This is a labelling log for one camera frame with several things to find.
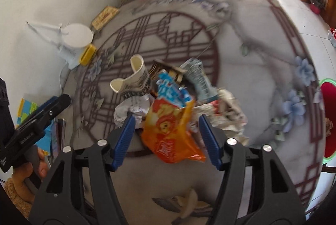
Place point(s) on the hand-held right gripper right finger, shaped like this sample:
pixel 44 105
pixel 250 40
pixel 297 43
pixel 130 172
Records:
pixel 210 141

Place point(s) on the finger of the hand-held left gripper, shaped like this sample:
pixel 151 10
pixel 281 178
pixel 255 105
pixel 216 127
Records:
pixel 61 103
pixel 47 104

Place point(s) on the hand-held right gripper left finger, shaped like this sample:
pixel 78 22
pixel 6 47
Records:
pixel 123 141

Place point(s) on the orange snack bag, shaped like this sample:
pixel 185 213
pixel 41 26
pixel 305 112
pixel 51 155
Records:
pixel 168 133

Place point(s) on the person's left hand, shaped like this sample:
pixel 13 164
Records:
pixel 43 164

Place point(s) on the colourful box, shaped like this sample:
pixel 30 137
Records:
pixel 26 107

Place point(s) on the crumpled white paper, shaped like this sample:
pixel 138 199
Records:
pixel 134 107

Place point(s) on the crumpled silver foil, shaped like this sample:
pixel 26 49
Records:
pixel 228 109

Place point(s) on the yellow plastic holder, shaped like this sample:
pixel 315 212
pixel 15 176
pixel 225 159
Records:
pixel 88 54

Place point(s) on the crushed grey printed carton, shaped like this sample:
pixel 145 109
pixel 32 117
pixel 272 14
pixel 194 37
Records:
pixel 200 78

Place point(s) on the printed paper cup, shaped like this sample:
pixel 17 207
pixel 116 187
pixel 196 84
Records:
pixel 136 78

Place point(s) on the blue snack wrapper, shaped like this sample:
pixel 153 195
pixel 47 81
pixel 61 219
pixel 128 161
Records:
pixel 170 90

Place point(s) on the white desk lamp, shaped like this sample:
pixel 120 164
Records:
pixel 76 36

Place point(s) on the dark brown packet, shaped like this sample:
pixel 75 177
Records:
pixel 162 67

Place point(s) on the yellow book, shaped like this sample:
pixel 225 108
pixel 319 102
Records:
pixel 105 18

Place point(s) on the red round seat cushion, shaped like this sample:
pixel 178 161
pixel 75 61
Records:
pixel 329 120

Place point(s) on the broom and dustpan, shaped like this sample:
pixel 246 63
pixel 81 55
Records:
pixel 332 37

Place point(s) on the red waste bin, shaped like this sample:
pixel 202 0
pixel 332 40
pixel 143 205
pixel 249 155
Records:
pixel 317 6

